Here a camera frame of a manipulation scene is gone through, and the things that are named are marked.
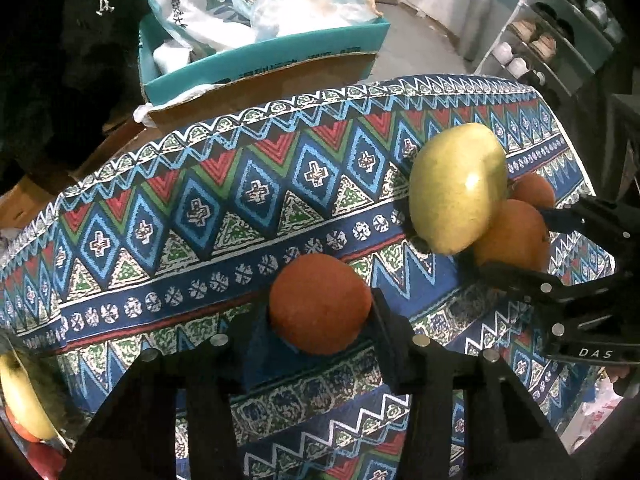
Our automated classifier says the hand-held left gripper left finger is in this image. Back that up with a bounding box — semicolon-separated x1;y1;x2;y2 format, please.
62;304;302;480

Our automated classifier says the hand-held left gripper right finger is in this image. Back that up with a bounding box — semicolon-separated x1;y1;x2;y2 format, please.
350;287;572;480

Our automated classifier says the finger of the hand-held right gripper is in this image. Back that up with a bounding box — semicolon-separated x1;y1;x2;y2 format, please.
461;255;640;327
540;198;635;272

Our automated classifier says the dark green glass plate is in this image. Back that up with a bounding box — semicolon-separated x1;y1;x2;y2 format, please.
0;330;96;480

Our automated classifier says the green-red mango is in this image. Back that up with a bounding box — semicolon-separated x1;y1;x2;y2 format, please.
0;354;57;441

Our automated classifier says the small orange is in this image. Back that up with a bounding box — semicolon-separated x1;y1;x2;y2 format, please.
510;172;557;210

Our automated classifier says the white plastic bag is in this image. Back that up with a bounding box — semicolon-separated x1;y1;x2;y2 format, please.
570;387;627;453

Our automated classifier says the blue patterned tablecloth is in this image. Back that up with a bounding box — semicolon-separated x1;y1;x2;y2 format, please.
0;74;618;480

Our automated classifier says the large yellow-green mango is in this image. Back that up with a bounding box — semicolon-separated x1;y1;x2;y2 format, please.
409;124;508;256

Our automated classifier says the group of shoes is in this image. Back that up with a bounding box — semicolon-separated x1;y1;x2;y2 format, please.
492;0;622;87

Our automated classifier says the white shoe rack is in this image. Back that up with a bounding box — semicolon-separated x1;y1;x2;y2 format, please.
472;0;627;107

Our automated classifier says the large cardboard box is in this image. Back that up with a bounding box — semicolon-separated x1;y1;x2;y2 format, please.
70;52;379;182

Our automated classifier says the flat cardboard box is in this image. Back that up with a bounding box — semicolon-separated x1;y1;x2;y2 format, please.
0;174;62;242

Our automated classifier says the teal box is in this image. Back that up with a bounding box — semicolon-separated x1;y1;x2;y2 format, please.
137;0;392;104

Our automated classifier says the clear plastic bag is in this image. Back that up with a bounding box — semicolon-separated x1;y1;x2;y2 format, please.
250;0;382;42

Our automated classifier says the black coat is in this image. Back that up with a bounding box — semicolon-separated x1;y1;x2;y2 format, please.
0;0;151;197

